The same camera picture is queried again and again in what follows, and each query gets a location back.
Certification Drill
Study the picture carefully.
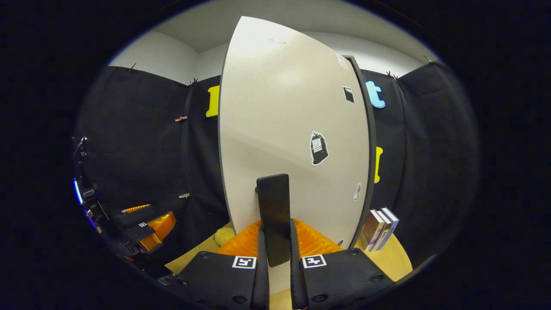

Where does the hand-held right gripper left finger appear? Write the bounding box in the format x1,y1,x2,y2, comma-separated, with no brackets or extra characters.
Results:
166,220,271,310

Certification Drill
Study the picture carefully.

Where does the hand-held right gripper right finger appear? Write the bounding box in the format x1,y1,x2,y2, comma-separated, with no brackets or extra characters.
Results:
289,218,394,310

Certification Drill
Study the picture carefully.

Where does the black cabinet door handle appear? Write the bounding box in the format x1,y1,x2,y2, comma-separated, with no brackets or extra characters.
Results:
256,174,291,267

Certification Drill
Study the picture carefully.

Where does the beige cabinet door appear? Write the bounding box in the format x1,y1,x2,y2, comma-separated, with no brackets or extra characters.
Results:
217,16,371,298

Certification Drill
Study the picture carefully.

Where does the pale yellow lumpy object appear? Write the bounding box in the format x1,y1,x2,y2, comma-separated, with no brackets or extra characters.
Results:
214,227,235,247

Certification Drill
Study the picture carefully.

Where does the black backdrop cloth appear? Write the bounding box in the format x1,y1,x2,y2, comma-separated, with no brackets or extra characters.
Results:
73,60,480,276

